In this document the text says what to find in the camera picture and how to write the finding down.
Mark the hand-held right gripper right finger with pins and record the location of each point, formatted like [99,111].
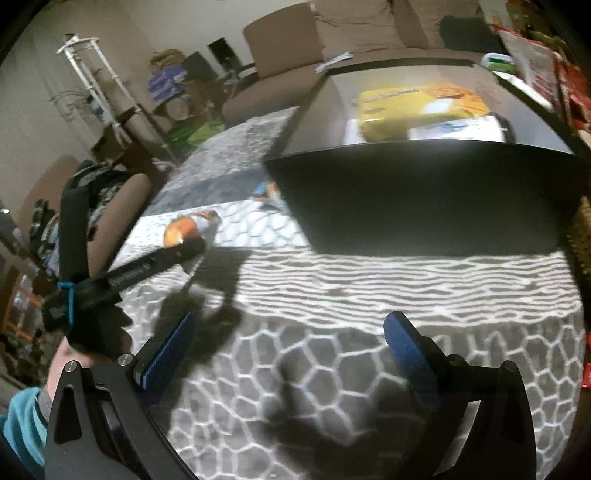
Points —
[408,350]

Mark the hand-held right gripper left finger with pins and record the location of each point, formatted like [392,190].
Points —
[168,346]

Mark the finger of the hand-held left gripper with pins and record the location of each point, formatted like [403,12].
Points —
[184,251]

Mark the black storage box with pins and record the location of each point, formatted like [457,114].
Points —
[415,207]

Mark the white can with deer print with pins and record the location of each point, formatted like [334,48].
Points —
[461,129]

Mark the yellow biscuit box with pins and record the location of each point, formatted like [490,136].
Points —
[392,115]

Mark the person's left forearm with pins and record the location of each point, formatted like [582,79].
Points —
[23,424]

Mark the clear container with green lid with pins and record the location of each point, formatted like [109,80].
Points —
[497,62]

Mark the pile of dark clothes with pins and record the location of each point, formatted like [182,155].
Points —
[46,221]

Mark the brown armchair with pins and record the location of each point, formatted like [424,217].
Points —
[134,198]

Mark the grey patterned tablecloth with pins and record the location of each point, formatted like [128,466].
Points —
[323,286]

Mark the green bag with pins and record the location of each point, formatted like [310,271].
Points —
[203,134]

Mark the dark wooden stand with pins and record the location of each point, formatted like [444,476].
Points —
[152,134]

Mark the round clock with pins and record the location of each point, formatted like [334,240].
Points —
[178,107]

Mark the white pole stand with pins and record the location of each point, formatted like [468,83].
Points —
[92,78]

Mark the stack of blue boxes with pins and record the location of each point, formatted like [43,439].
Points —
[166,83]

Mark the black speaker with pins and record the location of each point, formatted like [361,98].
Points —
[198,67]
[220,53]

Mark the brown sofa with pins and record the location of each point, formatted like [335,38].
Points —
[277,46]

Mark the white paper sheet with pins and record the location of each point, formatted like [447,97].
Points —
[333,62]

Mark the tan sofa cushion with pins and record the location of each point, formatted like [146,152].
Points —
[360,27]

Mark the pile of snack containers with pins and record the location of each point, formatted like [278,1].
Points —
[535,60]

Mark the dark teal cushion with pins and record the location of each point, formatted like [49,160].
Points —
[466,32]

